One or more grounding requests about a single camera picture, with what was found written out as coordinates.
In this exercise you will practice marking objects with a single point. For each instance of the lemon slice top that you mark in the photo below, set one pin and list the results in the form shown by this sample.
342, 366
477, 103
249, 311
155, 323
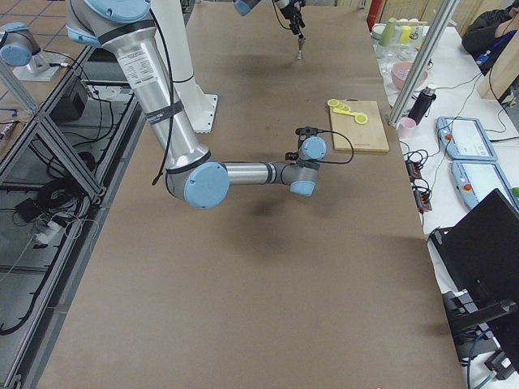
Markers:
333, 102

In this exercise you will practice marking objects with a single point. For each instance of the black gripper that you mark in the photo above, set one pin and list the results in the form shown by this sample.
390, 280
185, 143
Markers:
293, 16

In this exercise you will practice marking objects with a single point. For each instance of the person in black jacket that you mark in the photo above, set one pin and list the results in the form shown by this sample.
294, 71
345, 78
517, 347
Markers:
487, 37

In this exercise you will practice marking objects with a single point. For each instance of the upper teach pendant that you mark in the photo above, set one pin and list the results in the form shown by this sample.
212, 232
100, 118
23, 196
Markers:
464, 139

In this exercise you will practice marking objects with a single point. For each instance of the green bottle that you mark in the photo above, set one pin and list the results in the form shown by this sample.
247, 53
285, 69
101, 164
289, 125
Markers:
388, 32

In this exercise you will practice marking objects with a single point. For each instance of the aluminium frame post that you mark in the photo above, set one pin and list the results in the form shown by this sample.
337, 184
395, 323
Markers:
429, 44

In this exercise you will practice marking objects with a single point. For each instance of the yellow cup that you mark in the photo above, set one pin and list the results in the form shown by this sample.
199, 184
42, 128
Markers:
406, 31

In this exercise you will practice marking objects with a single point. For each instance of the pink bowl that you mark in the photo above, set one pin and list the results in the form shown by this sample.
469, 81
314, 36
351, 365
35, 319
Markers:
400, 72

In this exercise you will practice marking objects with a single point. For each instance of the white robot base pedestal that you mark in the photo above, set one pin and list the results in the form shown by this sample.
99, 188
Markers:
200, 107

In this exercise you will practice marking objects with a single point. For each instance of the pink cup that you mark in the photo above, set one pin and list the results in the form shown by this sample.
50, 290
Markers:
406, 127

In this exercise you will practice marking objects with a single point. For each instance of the lemon slice front large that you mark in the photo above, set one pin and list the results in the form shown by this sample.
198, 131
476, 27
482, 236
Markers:
361, 119

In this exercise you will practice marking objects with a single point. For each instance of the black thermos bottle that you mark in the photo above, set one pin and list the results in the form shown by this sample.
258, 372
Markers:
423, 103

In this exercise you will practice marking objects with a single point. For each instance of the bamboo cutting board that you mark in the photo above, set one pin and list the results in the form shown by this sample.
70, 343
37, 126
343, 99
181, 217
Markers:
347, 133

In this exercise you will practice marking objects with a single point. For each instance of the teach pendant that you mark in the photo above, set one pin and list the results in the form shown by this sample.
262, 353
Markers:
464, 139
475, 179

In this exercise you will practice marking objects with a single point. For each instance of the yellow plastic knife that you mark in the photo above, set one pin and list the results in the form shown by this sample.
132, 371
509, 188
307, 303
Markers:
351, 113

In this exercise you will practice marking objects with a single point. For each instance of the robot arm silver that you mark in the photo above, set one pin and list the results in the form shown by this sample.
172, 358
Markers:
127, 29
244, 7

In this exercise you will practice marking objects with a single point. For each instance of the lower teach pendant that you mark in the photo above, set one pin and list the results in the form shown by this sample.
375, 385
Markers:
475, 179

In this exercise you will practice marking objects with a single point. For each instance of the steel jigger measuring cup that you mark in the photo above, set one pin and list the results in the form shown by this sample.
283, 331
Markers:
301, 42

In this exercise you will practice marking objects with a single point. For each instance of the black laptop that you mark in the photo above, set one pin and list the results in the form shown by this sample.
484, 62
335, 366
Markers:
480, 254

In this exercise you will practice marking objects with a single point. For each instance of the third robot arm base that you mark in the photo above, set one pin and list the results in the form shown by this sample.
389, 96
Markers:
20, 49

